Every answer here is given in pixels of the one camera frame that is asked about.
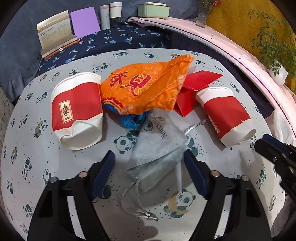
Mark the grey panda print tablecloth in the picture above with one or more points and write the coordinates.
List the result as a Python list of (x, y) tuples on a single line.
[(34, 150)]

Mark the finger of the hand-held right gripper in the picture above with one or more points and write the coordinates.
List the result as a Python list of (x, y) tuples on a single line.
[(276, 141), (268, 150)]

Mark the glass vase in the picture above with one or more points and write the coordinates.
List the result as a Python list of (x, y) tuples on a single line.
[(203, 16)]

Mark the light green tissue box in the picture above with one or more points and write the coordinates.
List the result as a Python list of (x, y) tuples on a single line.
[(152, 10)]

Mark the red paper envelope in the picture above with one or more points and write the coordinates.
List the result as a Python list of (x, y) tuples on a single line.
[(198, 81)]

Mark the purple notebook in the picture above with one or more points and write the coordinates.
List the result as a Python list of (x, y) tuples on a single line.
[(84, 22)]

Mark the navy printed cloth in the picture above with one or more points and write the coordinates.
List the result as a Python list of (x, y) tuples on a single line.
[(129, 39)]

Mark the blue grey blanket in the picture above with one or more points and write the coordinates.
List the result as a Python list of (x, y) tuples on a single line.
[(20, 53)]

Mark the blue plastic wrapper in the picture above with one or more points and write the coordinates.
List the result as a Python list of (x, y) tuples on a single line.
[(133, 120)]

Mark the orange plastic bag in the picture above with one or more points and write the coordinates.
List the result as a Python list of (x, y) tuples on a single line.
[(143, 85)]

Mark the green leafy plant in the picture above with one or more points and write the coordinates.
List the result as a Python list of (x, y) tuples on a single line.
[(268, 39)]

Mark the white capped jar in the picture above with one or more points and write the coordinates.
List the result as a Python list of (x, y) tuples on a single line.
[(115, 11)]

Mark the white plant pot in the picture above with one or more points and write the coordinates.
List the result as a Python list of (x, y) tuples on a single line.
[(281, 75)]

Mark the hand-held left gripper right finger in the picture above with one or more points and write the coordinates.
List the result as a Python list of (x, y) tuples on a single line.
[(195, 173)]

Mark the desk calendar on stand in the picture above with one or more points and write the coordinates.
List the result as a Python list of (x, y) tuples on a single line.
[(55, 32)]

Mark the dented red white paper cup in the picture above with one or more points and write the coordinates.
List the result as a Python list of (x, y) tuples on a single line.
[(76, 109)]

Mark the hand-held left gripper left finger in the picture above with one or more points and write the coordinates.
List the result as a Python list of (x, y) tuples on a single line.
[(103, 176)]

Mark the pink speckled cloth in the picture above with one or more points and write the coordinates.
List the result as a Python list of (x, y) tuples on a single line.
[(231, 46)]

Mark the bin with white liner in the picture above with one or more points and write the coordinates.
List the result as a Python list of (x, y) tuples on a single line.
[(279, 125)]

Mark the tall white bottle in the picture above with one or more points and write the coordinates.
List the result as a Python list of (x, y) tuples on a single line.
[(105, 17)]

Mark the yellow cloth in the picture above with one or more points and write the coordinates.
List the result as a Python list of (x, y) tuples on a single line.
[(235, 20)]

